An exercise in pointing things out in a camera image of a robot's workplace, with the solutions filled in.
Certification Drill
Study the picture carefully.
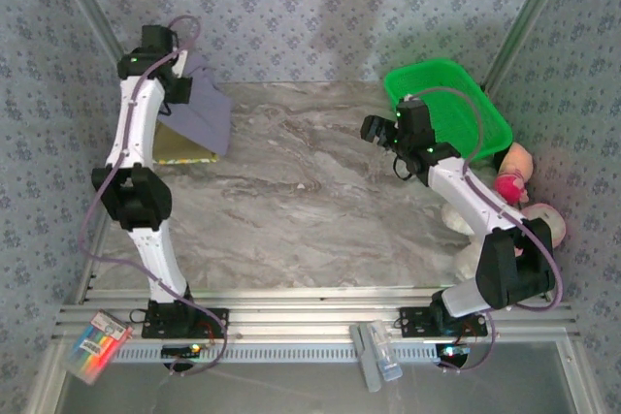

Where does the olive green skirt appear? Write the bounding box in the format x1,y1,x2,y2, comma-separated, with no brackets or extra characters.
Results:
153,125,219,161

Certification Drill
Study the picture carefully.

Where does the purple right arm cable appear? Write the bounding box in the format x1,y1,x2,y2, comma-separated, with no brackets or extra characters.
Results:
405,86,564,375

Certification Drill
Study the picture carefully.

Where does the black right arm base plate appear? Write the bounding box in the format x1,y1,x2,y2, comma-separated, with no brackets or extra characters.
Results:
398,305,489,337

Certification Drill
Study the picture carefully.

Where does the aluminium frame post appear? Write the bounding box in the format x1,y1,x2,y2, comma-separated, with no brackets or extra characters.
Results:
50,0,147,95
484,0,581,93

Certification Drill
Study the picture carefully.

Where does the green plastic basket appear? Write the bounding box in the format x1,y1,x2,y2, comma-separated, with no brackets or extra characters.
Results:
382,58,514,163

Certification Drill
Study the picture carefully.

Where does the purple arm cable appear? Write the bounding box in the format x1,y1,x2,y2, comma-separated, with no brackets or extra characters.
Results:
78,15,228,379
405,86,564,375

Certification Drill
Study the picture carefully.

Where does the colourful marker pack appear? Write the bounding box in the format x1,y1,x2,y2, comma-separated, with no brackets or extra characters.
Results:
58,309,135,386

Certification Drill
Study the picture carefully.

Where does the peach plush doll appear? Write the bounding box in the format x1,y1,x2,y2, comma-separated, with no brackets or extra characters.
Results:
493,142,535,205

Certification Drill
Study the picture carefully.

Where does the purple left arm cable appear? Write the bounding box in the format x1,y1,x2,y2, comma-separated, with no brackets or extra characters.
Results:
78,15,228,379

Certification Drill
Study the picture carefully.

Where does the grey slotted cable duct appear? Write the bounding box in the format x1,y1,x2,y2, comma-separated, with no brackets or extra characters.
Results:
114,341,442,365

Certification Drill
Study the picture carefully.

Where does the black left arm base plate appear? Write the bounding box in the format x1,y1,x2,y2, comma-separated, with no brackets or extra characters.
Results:
141,305,230,340

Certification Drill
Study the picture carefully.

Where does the aluminium rail frame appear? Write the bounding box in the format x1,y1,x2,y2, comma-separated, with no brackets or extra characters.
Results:
52,285,581,342

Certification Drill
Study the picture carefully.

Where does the grey purple skirt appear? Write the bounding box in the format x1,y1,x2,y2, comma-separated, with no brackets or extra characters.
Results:
157,53,233,156

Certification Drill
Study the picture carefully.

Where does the grey plastic bracket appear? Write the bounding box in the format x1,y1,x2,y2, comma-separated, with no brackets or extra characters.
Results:
349,324,383,392

